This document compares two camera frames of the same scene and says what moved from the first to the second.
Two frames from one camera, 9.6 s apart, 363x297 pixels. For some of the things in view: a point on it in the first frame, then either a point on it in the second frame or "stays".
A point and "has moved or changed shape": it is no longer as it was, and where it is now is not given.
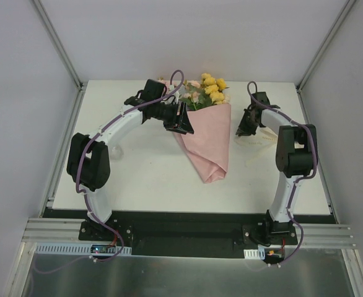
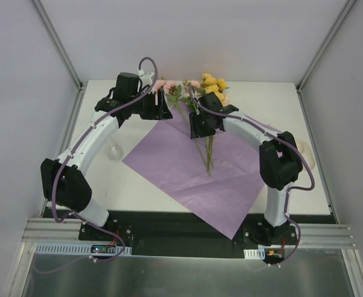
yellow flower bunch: (214, 88) stays
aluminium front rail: (55, 230) stays
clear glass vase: (116, 152) stays
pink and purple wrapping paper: (209, 146) has moved or changed shape
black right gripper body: (249, 120) -> (198, 124)
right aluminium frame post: (347, 8) stays
